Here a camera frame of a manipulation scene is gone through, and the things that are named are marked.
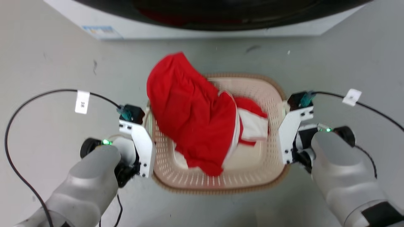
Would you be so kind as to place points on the beige perforated plastic laundry basket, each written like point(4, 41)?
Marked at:
point(268, 101)

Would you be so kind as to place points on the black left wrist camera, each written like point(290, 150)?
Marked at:
point(135, 113)

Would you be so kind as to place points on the blue energy label sticker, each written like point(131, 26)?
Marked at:
point(101, 31)

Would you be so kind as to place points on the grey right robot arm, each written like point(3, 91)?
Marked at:
point(344, 179)

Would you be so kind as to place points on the dark round washing machine door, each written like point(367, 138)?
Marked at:
point(221, 12)

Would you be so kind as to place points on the white washing machine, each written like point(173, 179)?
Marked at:
point(151, 31)

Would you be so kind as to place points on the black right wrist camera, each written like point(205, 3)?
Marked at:
point(296, 100)

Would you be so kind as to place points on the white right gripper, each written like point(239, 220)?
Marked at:
point(288, 135)

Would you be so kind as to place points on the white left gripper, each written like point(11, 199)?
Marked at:
point(144, 148)

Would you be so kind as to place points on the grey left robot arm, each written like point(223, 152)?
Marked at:
point(88, 183)

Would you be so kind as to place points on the large red garment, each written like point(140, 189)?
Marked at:
point(189, 110)

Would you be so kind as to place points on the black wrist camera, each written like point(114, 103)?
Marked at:
point(135, 113)
point(296, 100)

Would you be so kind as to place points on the red and white garment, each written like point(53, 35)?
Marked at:
point(255, 124)

